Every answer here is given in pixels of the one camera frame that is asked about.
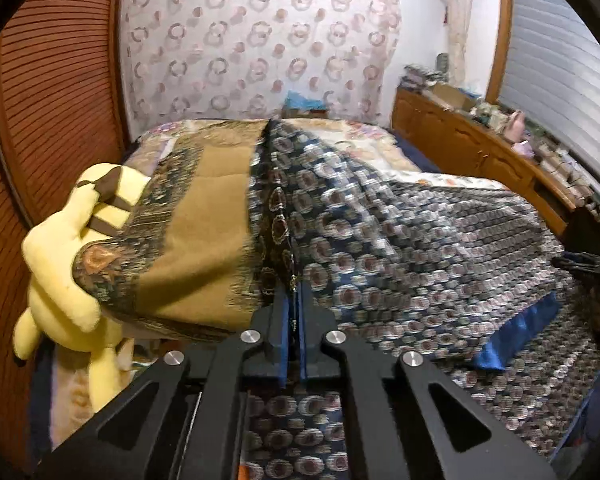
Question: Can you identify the cream window curtain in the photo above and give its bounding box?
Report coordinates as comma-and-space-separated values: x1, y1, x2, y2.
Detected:
442, 0, 476, 86

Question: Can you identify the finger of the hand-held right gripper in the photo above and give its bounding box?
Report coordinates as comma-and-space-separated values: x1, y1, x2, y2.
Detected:
552, 255, 600, 274

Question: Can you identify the yellow plush toy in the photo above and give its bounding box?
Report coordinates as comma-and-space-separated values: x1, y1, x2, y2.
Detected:
12, 162, 151, 413

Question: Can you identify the open cardboard box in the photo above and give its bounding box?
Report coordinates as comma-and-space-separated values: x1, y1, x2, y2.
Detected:
432, 82, 476, 111

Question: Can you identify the long wooden cabinet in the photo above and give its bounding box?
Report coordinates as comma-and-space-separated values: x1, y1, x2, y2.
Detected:
391, 85, 588, 236

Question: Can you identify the sheer ring-patterned curtain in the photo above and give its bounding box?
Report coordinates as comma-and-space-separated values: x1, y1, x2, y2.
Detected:
117, 0, 401, 128

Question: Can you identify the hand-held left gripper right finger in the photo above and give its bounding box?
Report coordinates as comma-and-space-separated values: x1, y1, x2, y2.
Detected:
297, 282, 561, 480

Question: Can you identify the dark patterned satin shirt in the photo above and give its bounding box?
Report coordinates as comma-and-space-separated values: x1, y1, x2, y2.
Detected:
242, 119, 600, 480

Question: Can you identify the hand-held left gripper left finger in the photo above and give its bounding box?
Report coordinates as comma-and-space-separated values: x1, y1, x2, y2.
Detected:
35, 287, 293, 480

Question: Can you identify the navy bed cover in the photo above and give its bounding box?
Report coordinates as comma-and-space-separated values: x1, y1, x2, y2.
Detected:
392, 130, 600, 466

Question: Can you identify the floral quilt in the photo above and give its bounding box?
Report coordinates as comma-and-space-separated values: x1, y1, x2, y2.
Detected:
125, 119, 416, 171

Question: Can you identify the brown patterned blanket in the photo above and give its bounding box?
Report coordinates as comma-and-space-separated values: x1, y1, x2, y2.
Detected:
72, 120, 276, 343

